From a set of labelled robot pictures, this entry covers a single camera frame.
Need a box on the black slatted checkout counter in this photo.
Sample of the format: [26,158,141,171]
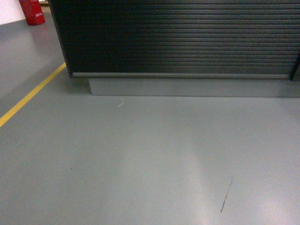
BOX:
[49,0,300,98]

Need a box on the red fire extinguisher box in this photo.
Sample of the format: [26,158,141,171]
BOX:
[19,0,45,26]

